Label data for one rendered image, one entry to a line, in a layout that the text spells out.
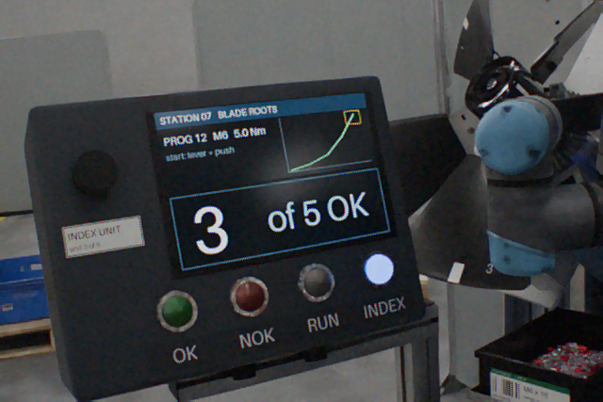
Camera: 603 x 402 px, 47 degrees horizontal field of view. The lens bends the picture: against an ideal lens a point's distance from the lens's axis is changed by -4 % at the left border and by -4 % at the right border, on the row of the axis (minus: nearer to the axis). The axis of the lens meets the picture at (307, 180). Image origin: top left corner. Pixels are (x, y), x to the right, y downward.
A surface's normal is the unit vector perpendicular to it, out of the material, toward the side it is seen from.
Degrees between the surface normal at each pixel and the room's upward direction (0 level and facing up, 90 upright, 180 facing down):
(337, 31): 90
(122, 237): 75
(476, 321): 90
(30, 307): 90
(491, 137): 90
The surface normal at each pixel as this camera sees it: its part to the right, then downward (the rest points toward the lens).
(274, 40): 0.19, 0.13
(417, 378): 0.43, 0.10
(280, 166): 0.40, -0.16
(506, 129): -0.46, 0.16
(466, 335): -0.90, 0.13
